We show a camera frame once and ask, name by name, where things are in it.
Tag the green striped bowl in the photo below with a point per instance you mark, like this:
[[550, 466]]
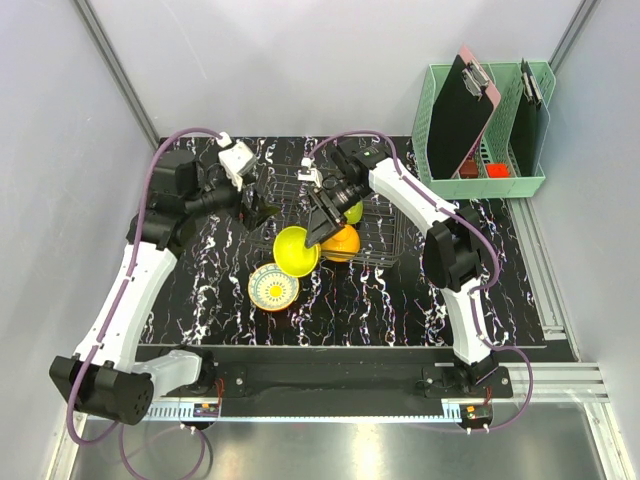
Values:
[[271, 289]]

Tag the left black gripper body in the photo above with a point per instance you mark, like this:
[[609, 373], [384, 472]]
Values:
[[246, 211]]

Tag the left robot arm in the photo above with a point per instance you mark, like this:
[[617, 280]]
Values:
[[103, 377]]

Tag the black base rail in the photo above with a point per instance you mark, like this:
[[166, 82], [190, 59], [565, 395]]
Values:
[[302, 384]]

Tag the wire dish rack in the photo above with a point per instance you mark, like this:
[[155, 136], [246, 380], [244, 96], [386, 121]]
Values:
[[380, 229]]

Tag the dark green clipboard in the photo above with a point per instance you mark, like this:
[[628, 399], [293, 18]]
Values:
[[530, 125]]

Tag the yellow bowl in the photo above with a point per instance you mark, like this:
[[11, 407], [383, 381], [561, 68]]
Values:
[[291, 255]]

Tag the red block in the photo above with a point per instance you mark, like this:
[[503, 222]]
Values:
[[497, 170]]

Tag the brown block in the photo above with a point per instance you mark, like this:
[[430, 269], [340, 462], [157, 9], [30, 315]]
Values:
[[469, 169]]

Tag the white green bowl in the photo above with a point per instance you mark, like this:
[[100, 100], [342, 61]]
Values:
[[355, 213]]

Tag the white slotted cable duct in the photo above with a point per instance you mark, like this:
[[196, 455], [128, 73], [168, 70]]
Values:
[[183, 412]]

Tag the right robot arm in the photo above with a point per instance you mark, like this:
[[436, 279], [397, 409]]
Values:
[[454, 247]]

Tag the black pink clipboard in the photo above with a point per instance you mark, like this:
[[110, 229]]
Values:
[[460, 115]]

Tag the green plastic file organizer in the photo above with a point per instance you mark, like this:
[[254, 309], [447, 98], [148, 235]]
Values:
[[493, 147]]

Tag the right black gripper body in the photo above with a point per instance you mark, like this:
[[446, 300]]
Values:
[[338, 200]]

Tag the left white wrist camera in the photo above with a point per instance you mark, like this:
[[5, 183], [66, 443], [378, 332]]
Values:
[[236, 158]]

